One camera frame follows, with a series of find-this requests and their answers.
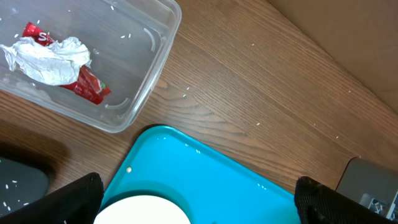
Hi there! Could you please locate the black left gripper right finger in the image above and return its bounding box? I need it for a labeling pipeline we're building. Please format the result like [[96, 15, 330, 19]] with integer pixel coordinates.
[[294, 176, 394, 224]]

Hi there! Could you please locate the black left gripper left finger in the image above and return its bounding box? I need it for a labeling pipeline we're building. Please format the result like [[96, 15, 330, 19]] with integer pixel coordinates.
[[1, 172, 104, 224]]

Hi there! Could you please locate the large white plate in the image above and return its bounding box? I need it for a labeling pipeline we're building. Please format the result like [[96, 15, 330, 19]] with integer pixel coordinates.
[[94, 195, 190, 224]]

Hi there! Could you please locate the red snack wrapper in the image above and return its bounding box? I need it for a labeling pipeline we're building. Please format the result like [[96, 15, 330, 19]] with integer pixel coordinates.
[[22, 22, 111, 105]]

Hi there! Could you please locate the white napkin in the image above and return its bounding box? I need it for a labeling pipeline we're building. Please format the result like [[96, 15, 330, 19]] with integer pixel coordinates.
[[1, 37, 91, 86]]

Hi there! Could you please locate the black waste tray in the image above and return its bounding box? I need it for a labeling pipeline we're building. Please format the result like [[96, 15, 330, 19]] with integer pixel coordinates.
[[0, 157, 49, 217]]

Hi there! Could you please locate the grey dishwasher rack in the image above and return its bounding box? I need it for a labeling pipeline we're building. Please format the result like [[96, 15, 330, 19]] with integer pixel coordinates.
[[336, 157, 397, 223]]

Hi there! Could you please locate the teal plastic tray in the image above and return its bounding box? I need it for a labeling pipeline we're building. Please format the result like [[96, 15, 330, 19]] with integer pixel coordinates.
[[101, 126, 300, 224]]

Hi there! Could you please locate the clear plastic bin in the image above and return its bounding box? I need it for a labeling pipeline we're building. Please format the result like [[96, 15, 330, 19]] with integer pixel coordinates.
[[1, 0, 182, 133]]

